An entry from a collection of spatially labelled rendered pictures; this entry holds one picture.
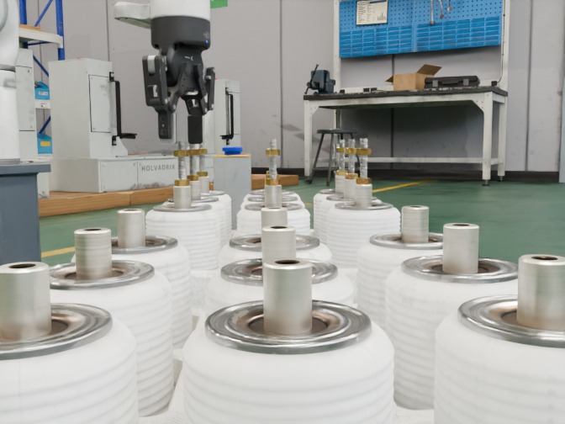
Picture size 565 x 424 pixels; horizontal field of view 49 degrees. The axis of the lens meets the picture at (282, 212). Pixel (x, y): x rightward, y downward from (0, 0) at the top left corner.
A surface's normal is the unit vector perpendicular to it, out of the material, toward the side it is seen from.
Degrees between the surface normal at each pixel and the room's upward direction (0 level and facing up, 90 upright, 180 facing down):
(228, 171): 90
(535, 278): 90
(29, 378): 58
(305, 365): 43
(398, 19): 90
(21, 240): 90
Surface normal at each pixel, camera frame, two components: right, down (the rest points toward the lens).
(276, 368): -0.08, -0.66
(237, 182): 0.03, 0.11
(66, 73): -0.49, 0.10
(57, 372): 0.52, -0.47
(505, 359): -0.54, -0.46
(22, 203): 0.87, 0.04
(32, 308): 0.69, 0.07
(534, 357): -0.33, -0.66
